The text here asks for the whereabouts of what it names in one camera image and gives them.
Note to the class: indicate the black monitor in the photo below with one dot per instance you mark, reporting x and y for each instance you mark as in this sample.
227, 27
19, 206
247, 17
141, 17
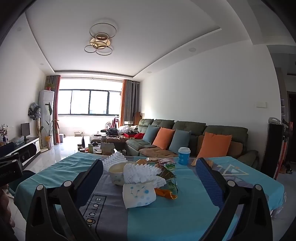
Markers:
25, 129

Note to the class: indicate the white wall panel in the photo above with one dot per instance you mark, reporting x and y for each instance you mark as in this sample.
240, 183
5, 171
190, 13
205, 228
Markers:
260, 104

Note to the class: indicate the glass coffee table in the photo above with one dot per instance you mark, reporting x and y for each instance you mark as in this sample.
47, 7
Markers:
111, 151

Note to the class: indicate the blue pillow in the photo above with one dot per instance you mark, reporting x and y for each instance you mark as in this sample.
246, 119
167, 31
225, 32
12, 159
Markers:
150, 134
180, 141

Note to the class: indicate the tall plant in yellow pot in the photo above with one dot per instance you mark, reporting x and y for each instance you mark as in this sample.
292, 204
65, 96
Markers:
48, 141

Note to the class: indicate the white foam fruit net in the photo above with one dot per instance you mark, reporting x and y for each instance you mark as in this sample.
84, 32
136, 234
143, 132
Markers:
159, 182
114, 158

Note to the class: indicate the blue vase with branches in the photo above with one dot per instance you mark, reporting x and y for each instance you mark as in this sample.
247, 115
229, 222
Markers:
3, 132

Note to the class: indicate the white standing air conditioner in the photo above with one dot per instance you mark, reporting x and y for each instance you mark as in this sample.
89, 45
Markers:
45, 111

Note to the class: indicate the white tv cabinet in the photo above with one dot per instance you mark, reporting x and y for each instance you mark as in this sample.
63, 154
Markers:
30, 148

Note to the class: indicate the blue cup with white lid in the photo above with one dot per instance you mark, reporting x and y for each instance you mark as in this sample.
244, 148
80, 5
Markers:
184, 157

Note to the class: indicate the large window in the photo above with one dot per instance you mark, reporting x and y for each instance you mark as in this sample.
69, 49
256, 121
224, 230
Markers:
81, 102

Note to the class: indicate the curled orange peel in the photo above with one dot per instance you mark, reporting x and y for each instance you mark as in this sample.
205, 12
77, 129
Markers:
161, 191

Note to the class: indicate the orange pillow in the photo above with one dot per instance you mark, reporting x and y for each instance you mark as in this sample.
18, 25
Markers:
163, 138
214, 144

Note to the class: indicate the red cloth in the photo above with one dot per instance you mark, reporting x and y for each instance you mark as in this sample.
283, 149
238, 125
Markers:
138, 135

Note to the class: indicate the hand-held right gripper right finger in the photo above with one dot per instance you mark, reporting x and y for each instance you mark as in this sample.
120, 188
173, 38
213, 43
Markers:
208, 183

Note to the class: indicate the white paper cake liners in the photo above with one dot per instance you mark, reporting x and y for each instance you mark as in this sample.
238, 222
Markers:
138, 172

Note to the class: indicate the green snack wrapper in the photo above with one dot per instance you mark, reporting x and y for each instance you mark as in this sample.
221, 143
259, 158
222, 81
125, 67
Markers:
170, 166

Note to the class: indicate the blue cloth bundle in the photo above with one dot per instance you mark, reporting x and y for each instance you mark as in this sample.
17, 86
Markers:
18, 141

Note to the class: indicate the wooden side cabinet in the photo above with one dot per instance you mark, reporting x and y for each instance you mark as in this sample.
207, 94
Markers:
138, 119

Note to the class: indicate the cloth-covered standing fan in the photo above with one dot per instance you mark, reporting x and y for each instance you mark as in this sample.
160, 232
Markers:
34, 110

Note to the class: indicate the orange stick vacuum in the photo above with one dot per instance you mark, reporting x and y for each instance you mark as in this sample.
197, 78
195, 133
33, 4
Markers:
283, 150

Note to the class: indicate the small white table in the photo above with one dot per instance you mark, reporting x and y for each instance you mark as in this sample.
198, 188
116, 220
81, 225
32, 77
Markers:
78, 133

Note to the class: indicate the white blue-dotted paper napkin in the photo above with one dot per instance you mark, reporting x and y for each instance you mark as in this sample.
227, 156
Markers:
138, 194

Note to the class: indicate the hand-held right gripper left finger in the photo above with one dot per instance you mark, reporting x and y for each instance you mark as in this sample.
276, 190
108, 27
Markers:
90, 183

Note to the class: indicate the cream ceramic bowl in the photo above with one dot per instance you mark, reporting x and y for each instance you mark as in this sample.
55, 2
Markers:
116, 172

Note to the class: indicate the red snack packet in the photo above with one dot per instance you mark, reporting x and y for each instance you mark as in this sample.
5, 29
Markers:
167, 160

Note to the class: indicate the black tower heater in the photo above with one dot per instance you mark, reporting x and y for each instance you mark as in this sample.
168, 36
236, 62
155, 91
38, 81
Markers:
270, 150

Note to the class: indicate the brown snack packet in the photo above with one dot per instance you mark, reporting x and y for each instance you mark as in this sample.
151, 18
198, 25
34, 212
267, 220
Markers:
193, 163

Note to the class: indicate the green leather sofa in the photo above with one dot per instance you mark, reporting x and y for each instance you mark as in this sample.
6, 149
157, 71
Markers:
187, 127

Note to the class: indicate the teal and grey tablecloth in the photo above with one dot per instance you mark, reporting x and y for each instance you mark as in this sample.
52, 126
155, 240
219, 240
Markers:
185, 220

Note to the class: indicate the small potted plant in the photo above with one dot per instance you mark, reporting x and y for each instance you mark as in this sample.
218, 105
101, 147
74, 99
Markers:
49, 87

